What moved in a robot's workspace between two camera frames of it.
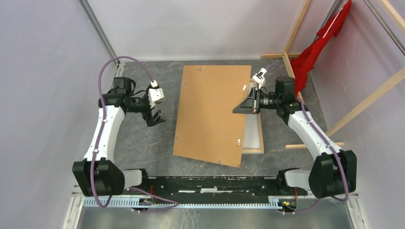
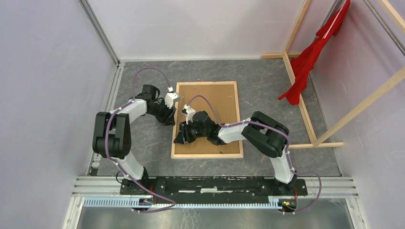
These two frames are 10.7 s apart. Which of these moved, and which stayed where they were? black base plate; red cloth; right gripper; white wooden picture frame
Moved: white wooden picture frame; right gripper
Stayed: red cloth; black base plate
